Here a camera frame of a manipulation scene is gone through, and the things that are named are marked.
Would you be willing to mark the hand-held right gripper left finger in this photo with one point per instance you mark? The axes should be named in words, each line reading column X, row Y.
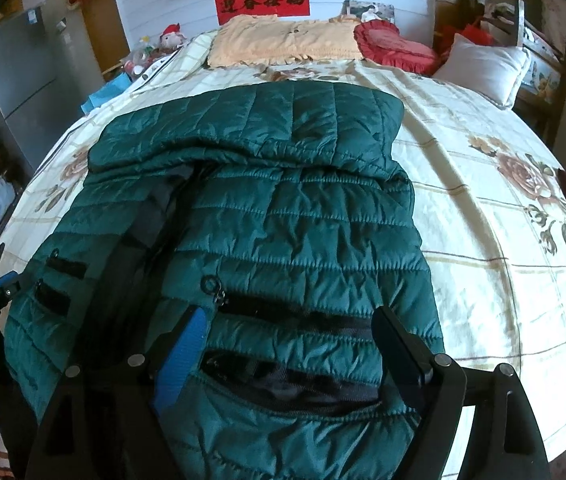
column 183, row 360

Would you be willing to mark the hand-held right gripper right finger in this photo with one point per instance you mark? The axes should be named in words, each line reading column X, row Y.
column 403, row 360

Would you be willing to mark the green quilted puffer jacket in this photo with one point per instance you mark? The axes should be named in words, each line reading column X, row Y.
column 288, row 235

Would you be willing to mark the bed with checked floral bedspread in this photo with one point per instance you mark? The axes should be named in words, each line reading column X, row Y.
column 488, row 270

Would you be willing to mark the grey refrigerator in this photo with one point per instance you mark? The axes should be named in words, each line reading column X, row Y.
column 28, row 75

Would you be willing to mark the blue paper bag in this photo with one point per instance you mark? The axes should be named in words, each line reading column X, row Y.
column 105, row 92

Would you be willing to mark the brown wooden door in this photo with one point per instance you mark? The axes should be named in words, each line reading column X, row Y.
column 105, row 30

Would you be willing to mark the white pillow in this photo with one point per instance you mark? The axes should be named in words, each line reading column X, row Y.
column 483, row 65

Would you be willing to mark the red heart-shaped cushion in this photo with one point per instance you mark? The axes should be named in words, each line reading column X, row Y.
column 393, row 47

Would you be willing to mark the wooden chair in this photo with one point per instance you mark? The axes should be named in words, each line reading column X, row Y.
column 563, row 85

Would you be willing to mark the plush toy with red hat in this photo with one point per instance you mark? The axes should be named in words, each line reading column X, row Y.
column 173, row 37

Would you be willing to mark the beige folded blanket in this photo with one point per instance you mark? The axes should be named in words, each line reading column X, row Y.
column 288, row 40

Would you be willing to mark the framed photo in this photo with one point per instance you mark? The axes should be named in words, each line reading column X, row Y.
column 368, row 11

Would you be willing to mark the red wall banner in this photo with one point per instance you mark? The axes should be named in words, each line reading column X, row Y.
column 263, row 0

